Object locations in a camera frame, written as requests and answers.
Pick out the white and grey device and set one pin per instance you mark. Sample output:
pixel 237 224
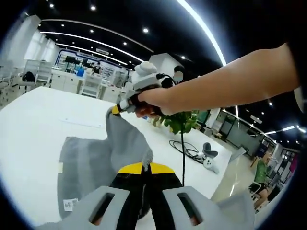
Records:
pixel 211 163

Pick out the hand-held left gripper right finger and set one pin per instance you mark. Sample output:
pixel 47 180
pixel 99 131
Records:
pixel 168 198

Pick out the grey towel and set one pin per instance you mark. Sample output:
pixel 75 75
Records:
pixel 96 155

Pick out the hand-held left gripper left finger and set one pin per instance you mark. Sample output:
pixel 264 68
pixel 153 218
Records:
pixel 121 198

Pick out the green potted plant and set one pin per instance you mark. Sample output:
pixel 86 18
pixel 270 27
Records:
pixel 180 122

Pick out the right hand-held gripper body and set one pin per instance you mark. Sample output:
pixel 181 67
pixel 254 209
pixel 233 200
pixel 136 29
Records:
pixel 146 79

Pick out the black backpack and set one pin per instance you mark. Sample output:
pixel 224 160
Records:
pixel 28 77

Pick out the person's right hand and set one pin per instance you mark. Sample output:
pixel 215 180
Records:
pixel 156 100

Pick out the white office chair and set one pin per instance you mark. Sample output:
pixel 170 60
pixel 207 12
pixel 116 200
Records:
pixel 91 85
pixel 44 73

